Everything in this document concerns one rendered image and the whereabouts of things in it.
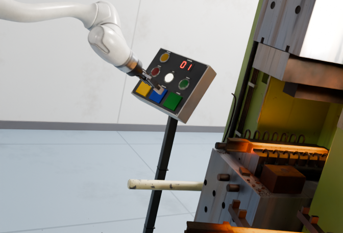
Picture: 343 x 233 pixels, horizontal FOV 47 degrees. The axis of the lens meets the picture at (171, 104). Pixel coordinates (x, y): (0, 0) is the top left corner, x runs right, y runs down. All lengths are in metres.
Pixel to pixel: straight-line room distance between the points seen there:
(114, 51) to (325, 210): 0.89
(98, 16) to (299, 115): 0.95
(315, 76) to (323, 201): 0.42
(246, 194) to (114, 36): 0.72
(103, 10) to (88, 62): 2.32
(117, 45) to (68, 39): 2.33
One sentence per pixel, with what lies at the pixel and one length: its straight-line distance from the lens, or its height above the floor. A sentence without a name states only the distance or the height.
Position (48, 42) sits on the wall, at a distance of 3.72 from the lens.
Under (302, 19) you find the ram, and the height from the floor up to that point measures 1.48.
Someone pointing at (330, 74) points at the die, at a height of 1.32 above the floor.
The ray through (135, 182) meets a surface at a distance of 1.82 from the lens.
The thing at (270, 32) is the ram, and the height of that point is 1.41.
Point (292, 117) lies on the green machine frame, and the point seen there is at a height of 1.07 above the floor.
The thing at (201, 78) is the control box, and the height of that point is 1.14.
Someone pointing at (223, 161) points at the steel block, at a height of 0.91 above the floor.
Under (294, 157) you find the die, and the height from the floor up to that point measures 0.99.
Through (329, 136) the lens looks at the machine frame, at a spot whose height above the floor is 1.02.
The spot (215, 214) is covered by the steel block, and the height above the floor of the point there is 0.70.
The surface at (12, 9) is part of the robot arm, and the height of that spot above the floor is 1.32.
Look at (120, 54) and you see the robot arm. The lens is 1.46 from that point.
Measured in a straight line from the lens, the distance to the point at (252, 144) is 1.48.
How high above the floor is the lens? 1.47
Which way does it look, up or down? 15 degrees down
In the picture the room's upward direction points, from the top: 13 degrees clockwise
